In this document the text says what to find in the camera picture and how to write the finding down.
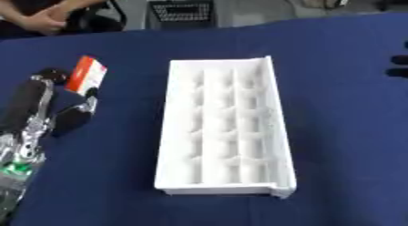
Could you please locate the orange and white small box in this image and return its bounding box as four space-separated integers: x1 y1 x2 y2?
64 55 108 96

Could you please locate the person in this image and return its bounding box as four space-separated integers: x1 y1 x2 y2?
0 0 128 39

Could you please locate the black mesh basket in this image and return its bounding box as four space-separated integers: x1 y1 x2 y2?
145 0 219 31

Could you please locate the white compartment tray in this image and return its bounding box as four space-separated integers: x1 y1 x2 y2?
153 55 299 200

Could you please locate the black office chair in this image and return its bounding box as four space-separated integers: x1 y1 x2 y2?
62 0 129 34

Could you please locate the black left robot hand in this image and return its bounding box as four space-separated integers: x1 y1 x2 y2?
0 67 101 138

